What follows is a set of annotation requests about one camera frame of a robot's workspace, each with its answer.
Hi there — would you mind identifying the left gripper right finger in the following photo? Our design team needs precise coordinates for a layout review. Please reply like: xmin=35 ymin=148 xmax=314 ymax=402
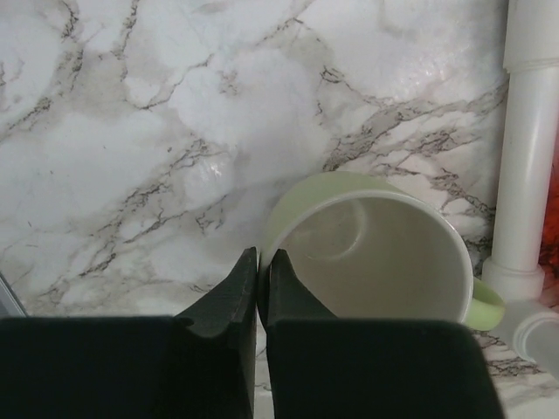
xmin=266 ymin=251 xmax=505 ymax=418

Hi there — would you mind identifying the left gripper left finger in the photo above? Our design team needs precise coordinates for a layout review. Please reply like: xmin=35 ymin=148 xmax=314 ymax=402
xmin=1 ymin=248 xmax=257 ymax=418

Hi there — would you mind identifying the green mug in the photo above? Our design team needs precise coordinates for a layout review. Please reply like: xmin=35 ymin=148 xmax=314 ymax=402
xmin=259 ymin=171 xmax=505 ymax=331

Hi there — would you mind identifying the red three-tier stand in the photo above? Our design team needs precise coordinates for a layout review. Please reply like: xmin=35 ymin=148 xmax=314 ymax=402
xmin=539 ymin=138 xmax=558 ymax=310

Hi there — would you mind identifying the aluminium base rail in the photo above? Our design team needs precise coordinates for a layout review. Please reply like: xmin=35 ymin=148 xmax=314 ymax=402
xmin=0 ymin=274 xmax=27 ymax=318

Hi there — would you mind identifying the white pvc pipe frame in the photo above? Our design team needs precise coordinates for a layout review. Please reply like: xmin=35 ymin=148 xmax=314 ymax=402
xmin=481 ymin=1 xmax=558 ymax=376

